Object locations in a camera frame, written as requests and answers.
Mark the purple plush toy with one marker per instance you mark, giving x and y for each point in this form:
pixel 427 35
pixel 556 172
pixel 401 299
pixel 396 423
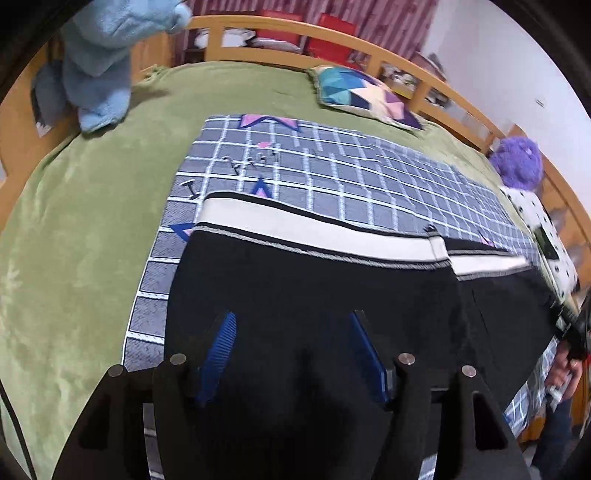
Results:
pixel 517 161

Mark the blue checked star blanket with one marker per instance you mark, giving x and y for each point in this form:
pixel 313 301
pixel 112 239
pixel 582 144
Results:
pixel 369 184

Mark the maroon striped curtain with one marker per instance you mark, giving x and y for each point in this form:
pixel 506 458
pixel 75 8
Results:
pixel 392 23

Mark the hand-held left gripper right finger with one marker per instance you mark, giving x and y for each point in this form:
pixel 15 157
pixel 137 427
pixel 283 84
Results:
pixel 369 355

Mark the white flower print pillow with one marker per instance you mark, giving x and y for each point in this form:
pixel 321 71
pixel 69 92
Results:
pixel 531 207

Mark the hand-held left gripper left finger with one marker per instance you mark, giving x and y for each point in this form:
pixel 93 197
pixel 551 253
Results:
pixel 217 355

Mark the person's jeans leg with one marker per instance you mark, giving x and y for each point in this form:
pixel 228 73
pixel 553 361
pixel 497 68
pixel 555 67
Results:
pixel 554 434

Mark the colourful geometric cushion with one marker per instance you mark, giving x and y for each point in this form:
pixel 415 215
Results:
pixel 360 92

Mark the cluttered desk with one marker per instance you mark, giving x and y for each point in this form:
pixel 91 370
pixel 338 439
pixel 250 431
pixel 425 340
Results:
pixel 415 76

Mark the wooden bed frame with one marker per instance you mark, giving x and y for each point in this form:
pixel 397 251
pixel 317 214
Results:
pixel 214 44

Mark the light blue fleece robe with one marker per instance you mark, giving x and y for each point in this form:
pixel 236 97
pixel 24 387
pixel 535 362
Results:
pixel 97 69

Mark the green fleece blanket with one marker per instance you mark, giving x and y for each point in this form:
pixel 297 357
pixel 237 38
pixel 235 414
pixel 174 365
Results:
pixel 92 230

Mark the black pants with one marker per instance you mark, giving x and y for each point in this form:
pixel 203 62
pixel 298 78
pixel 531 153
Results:
pixel 300 286

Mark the person's right hand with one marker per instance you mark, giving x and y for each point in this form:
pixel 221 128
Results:
pixel 565 378

